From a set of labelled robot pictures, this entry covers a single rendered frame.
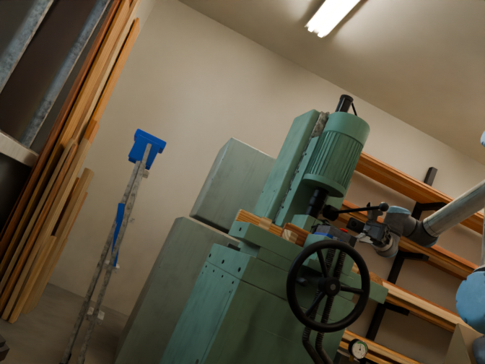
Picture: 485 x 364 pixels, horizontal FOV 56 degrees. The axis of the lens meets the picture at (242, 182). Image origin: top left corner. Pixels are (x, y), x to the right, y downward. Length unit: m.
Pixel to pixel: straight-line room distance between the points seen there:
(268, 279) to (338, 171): 0.50
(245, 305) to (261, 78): 3.04
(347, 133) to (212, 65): 2.63
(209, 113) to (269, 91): 0.61
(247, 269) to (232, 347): 0.26
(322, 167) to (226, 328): 0.70
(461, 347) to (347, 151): 0.78
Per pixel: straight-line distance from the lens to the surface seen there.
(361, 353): 1.73
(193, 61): 4.28
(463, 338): 1.58
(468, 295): 1.39
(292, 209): 1.88
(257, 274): 1.58
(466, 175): 5.12
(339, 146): 1.81
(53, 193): 2.63
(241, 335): 1.60
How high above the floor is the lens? 0.75
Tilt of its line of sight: 10 degrees up
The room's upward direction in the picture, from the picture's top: 24 degrees clockwise
